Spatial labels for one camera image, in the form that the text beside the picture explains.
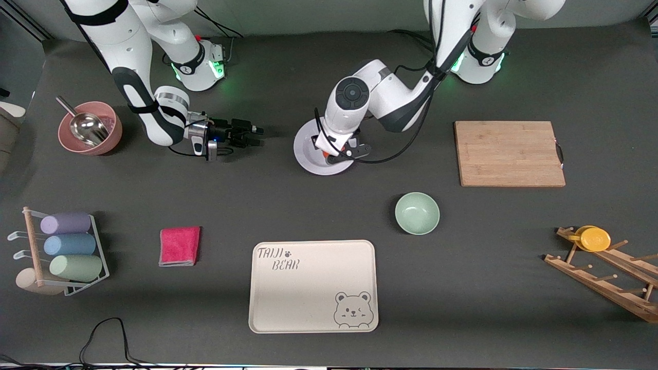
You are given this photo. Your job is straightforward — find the wooden cutting board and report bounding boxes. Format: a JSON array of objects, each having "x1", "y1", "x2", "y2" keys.
[{"x1": 454, "y1": 121, "x2": 566, "y2": 188}]

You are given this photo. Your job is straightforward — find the purple cup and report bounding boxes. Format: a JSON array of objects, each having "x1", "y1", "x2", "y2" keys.
[{"x1": 40, "y1": 212, "x2": 92, "y2": 235}]

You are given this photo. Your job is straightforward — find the beige cup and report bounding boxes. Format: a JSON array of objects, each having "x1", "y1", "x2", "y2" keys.
[{"x1": 15, "y1": 268, "x2": 65, "y2": 295}]

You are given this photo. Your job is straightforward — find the white wire cup rack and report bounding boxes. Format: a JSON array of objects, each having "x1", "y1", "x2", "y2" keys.
[{"x1": 7, "y1": 207, "x2": 110, "y2": 297}]

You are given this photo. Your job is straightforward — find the white round plate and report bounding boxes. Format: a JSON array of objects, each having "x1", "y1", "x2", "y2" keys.
[{"x1": 294, "y1": 118, "x2": 360, "y2": 176}]

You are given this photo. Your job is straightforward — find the wooden peg drying rack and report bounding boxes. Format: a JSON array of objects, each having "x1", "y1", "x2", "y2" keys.
[{"x1": 544, "y1": 227, "x2": 658, "y2": 324}]

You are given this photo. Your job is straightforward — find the green cup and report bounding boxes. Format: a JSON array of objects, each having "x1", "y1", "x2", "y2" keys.
[{"x1": 49, "y1": 255, "x2": 103, "y2": 282}]

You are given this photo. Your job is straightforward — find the yellow cup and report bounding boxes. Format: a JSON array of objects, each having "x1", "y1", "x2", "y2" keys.
[{"x1": 568, "y1": 226, "x2": 612, "y2": 252}]

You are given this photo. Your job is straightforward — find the blue cup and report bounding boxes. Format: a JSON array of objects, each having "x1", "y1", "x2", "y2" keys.
[{"x1": 44, "y1": 234, "x2": 97, "y2": 256}]

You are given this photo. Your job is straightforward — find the pink bowl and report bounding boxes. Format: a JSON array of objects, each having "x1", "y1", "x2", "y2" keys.
[{"x1": 58, "y1": 101, "x2": 123, "y2": 156}]

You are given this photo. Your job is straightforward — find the black background rail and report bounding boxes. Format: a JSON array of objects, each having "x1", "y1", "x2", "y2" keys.
[{"x1": 0, "y1": 8, "x2": 54, "y2": 41}]

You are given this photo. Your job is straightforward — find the light green bowl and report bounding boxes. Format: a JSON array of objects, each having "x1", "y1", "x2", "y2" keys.
[{"x1": 395, "y1": 192, "x2": 441, "y2": 235}]

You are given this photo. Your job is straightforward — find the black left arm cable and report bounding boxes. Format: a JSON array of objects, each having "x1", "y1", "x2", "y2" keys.
[{"x1": 314, "y1": 28, "x2": 473, "y2": 165}]

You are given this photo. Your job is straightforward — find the pink folded cloth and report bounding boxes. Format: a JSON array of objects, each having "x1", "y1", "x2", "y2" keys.
[{"x1": 159, "y1": 227, "x2": 201, "y2": 267}]

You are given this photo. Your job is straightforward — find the black base cable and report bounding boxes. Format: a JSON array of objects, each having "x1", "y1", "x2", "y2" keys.
[
  {"x1": 388, "y1": 29, "x2": 435, "y2": 54},
  {"x1": 193, "y1": 9, "x2": 243, "y2": 40}
]

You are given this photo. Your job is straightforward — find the black right base cable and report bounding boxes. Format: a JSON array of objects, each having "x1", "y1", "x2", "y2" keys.
[{"x1": 193, "y1": 9, "x2": 243, "y2": 40}]

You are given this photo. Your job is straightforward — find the black left base cable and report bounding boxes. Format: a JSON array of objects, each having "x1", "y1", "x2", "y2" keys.
[{"x1": 388, "y1": 29, "x2": 435, "y2": 54}]

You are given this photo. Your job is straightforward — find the beige bear print tray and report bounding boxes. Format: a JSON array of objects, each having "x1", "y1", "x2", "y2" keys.
[{"x1": 249, "y1": 240, "x2": 379, "y2": 334}]

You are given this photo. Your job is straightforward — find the metal scoop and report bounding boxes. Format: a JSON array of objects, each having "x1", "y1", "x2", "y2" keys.
[{"x1": 56, "y1": 96, "x2": 110, "y2": 147}]

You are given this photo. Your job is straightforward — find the black looped table cable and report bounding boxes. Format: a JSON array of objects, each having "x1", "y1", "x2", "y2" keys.
[{"x1": 80, "y1": 318, "x2": 155, "y2": 368}]

